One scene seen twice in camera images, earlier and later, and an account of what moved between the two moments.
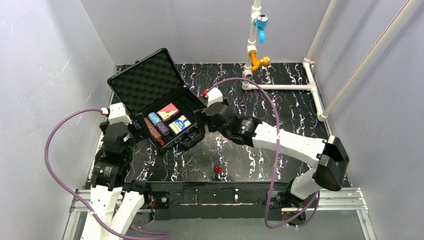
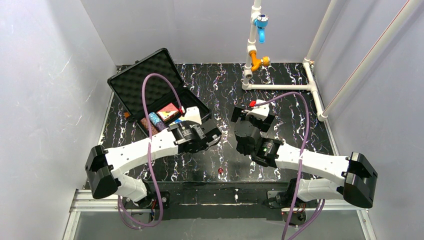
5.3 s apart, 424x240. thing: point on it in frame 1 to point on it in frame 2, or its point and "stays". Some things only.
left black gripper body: (134, 129) to (212, 128)
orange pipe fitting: (265, 60) stays
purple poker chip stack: (161, 127) stays
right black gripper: (205, 117) to (238, 114)
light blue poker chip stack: (153, 118) stays
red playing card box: (168, 111) stays
